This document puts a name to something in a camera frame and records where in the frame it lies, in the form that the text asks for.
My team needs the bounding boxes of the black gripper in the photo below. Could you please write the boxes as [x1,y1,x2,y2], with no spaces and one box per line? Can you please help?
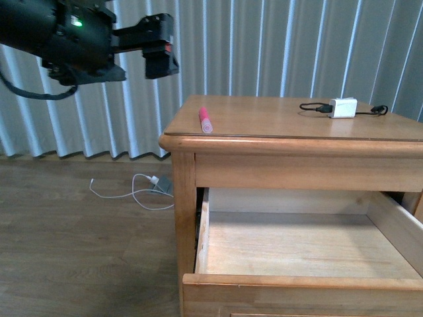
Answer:
[112,13,179,79]

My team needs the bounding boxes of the pink marker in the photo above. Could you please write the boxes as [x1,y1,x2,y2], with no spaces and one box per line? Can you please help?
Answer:
[198,107,213,133]

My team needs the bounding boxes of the wooden drawer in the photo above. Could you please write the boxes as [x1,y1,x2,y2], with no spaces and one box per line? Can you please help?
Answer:
[182,188,422,316]

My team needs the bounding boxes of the grey open floor socket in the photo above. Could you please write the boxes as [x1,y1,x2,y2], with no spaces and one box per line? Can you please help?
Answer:
[149,176,173,195]

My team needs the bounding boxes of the white charger block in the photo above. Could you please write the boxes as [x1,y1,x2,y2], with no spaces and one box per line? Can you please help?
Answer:
[328,97,358,119]

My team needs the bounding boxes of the pale grey pleated curtain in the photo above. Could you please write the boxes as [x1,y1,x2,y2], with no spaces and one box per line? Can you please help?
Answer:
[1,1,422,158]

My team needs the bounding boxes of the wooden nightstand cabinet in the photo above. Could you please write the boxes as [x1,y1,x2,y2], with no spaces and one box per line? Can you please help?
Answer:
[160,96,422,316]

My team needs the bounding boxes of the white wall plug adapter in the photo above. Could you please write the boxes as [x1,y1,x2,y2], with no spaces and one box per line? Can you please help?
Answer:
[149,176,159,185]

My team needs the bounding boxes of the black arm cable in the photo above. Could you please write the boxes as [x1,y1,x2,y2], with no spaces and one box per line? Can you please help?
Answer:
[0,64,79,101]

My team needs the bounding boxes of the white charging cable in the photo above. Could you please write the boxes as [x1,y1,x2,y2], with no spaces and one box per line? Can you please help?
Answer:
[89,174,175,211]

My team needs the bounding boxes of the black short cable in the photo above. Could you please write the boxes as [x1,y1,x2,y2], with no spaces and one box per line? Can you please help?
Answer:
[299,102,389,116]

